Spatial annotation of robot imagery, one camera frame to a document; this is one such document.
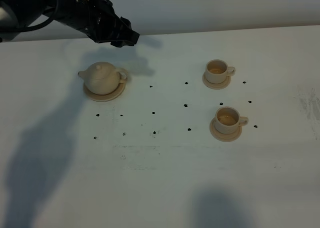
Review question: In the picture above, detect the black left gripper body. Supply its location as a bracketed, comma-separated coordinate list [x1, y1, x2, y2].
[54, 0, 125, 42]

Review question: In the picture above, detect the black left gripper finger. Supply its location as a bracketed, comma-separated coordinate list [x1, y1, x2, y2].
[110, 17, 140, 48]

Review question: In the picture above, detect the beige teapot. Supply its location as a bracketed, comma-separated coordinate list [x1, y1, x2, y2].
[78, 62, 128, 95]

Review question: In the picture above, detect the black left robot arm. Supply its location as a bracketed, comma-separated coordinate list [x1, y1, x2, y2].
[0, 0, 140, 47]

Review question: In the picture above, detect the beige teapot saucer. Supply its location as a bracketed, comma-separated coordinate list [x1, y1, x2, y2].
[83, 68, 129, 102]

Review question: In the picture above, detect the beige far teacup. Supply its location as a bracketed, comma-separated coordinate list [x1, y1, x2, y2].
[205, 59, 236, 84]

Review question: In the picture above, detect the beige teacup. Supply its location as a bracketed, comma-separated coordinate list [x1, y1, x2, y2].
[214, 107, 249, 135]
[205, 59, 236, 84]

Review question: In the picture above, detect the beige far cup saucer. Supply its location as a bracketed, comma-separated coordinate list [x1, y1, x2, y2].
[202, 73, 231, 90]

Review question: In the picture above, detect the beige cup saucer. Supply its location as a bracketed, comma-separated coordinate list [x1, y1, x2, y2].
[202, 73, 231, 90]
[209, 118, 242, 142]

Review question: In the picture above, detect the beige near teacup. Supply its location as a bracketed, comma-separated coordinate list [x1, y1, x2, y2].
[214, 107, 249, 135]

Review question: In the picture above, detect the beige near cup saucer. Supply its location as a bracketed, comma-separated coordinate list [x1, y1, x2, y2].
[209, 118, 242, 142]

